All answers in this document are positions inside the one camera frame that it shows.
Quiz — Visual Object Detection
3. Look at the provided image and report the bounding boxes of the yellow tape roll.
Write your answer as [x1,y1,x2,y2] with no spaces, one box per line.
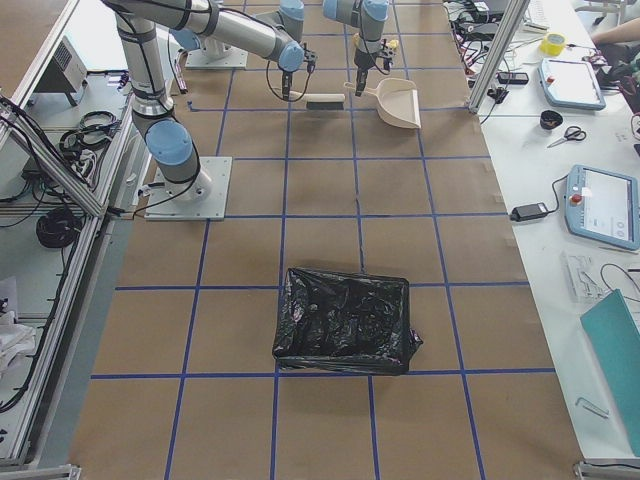
[539,33,566,56]

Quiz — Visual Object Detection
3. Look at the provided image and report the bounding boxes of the black tape roll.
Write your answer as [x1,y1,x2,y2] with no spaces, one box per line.
[539,110,564,131]

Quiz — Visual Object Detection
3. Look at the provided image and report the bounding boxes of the blue teach pendant near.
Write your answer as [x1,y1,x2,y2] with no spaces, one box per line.
[564,165,639,251]

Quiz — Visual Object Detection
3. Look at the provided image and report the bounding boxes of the aluminium frame post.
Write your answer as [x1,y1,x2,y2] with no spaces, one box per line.
[468,0,529,114]

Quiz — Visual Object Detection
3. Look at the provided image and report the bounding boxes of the blue teach pendant far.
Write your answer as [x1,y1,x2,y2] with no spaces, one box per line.
[538,58,606,111]

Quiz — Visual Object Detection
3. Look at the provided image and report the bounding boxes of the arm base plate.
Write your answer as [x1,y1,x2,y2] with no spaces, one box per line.
[186,47,248,70]
[144,156,232,221]

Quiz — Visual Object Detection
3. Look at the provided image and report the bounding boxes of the black bag lined bin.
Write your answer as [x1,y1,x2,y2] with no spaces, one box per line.
[272,268,422,375]

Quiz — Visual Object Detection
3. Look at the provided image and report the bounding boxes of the black power adapter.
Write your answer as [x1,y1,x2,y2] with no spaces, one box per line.
[509,202,550,222]

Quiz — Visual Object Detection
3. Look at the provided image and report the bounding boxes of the teal folder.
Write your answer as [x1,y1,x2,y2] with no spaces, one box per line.
[580,290,639,456]

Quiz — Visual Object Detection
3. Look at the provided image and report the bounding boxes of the scissors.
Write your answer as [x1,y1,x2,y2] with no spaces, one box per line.
[548,125,587,148]

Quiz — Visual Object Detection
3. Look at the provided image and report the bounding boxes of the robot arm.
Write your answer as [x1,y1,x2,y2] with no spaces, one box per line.
[106,1,315,201]
[323,0,393,96]

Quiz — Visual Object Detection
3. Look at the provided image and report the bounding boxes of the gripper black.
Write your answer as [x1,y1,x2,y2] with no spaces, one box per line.
[354,35,395,95]
[279,43,317,100]

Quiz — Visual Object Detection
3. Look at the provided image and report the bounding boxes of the blue teach pendant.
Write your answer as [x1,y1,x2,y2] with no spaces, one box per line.
[564,165,639,251]
[538,58,606,111]

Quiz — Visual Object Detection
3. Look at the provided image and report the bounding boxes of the beige plastic dustpan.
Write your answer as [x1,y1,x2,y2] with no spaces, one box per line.
[362,78,421,129]

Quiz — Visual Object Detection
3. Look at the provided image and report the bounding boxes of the white hand brush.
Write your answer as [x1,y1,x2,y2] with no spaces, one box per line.
[289,91,346,111]

